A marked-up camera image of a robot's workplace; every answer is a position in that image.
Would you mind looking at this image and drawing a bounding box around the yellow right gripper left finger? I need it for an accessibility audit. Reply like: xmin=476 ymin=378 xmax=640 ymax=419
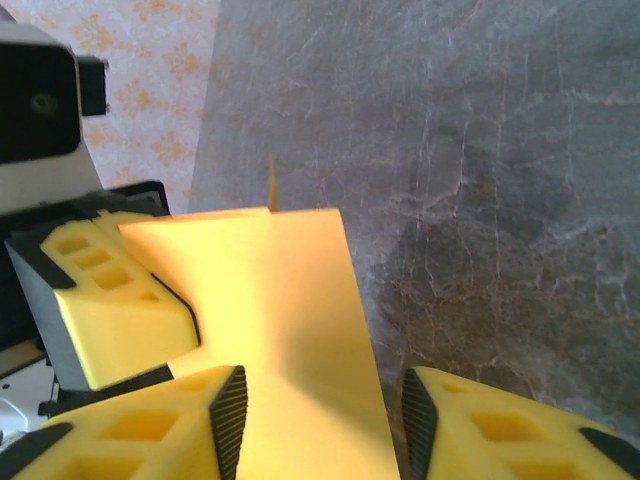
xmin=0 ymin=364 xmax=249 ymax=480

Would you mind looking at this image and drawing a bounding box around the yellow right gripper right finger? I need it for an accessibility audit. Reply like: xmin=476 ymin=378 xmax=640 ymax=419
xmin=400 ymin=365 xmax=640 ymax=480

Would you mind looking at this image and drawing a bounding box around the yellow paper sheet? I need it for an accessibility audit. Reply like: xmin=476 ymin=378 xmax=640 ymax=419
xmin=118 ymin=154 xmax=401 ymax=480

